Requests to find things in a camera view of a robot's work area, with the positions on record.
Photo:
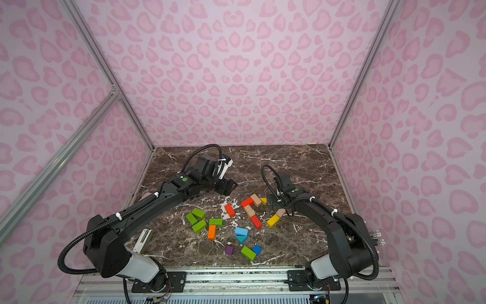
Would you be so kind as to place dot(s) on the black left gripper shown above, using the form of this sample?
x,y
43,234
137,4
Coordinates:
x,y
222,184

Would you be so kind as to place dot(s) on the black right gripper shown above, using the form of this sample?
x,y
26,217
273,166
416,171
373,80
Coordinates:
x,y
276,201

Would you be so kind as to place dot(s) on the tan block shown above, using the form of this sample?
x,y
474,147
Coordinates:
x,y
281,212
256,200
249,211

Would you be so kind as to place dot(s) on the red block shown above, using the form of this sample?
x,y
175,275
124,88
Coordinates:
x,y
229,210
247,202
256,222

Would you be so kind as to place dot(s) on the blue small block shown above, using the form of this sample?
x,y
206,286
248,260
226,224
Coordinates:
x,y
257,249

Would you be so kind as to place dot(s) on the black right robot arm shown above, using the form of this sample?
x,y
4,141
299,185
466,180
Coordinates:
x,y
350,248

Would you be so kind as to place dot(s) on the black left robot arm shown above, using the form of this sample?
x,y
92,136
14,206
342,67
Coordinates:
x,y
105,238

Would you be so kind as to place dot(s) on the green block upper left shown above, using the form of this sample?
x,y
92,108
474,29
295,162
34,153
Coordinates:
x,y
199,214

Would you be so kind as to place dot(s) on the green block lower left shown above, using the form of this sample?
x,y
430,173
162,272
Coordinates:
x,y
199,226

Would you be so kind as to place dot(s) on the light blue block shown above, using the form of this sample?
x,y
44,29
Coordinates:
x,y
241,231

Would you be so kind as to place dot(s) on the green block far left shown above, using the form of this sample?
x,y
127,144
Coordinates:
x,y
191,219

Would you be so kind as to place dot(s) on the orange block left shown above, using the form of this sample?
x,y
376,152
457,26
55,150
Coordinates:
x,y
212,232

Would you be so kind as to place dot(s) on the teal triangle block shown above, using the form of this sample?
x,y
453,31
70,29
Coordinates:
x,y
241,239

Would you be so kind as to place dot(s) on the green block bottom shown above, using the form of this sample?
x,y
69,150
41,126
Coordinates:
x,y
248,253

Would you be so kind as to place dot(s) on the bundle of coloured pencils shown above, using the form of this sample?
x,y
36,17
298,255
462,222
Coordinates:
x,y
377,239

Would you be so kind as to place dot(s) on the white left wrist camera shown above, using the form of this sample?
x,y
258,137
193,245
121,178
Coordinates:
x,y
223,164

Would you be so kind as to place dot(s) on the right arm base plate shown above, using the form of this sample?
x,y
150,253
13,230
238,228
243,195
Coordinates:
x,y
303,280

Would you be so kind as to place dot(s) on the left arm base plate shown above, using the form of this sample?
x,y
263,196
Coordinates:
x,y
171,283

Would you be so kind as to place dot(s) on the aluminium front rail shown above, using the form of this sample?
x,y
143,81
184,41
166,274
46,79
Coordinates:
x,y
266,284

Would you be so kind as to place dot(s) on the right corner frame post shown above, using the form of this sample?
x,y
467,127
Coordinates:
x,y
389,16

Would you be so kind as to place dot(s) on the corner frame post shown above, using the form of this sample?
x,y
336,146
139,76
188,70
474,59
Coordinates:
x,y
389,16
86,34

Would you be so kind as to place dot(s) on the aluminium diagonal frame bar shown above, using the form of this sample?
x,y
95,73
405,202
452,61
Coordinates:
x,y
26,201

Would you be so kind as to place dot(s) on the left corner frame post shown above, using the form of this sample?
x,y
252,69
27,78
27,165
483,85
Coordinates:
x,y
86,34

